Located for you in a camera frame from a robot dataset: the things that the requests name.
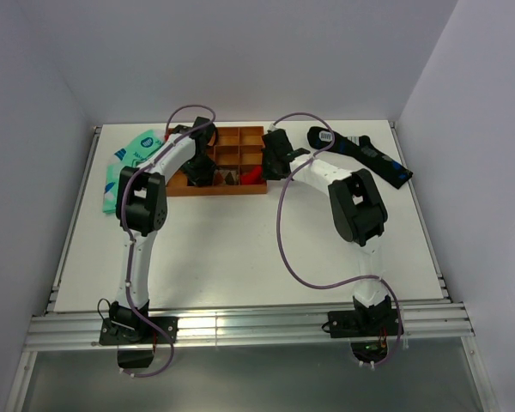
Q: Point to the rolled orange green argyle sock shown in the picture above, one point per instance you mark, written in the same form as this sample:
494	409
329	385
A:
233	176

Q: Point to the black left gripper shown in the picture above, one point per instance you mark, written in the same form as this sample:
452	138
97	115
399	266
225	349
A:
206	171

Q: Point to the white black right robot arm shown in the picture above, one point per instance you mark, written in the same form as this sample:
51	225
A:
358	212

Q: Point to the rolled red sock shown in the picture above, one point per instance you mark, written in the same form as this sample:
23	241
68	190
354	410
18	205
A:
254	177

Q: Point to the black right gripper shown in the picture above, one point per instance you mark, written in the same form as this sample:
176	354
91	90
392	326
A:
266	173

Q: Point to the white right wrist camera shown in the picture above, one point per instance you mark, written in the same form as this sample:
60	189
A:
271	128

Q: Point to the black blue sports sock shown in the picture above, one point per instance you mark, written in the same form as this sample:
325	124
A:
361	149

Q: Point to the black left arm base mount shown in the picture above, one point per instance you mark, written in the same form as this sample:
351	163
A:
135	348

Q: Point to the wooden compartment tray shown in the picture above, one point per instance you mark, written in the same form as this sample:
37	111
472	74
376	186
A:
237	152

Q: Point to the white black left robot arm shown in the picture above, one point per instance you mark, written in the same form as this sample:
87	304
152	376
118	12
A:
137	184

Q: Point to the brown argyle sock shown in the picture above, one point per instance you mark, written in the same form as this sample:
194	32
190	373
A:
220	177

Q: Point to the aluminium table edge rail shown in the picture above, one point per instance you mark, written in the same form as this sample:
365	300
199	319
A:
249	326

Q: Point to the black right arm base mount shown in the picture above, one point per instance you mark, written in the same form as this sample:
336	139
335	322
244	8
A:
360	323

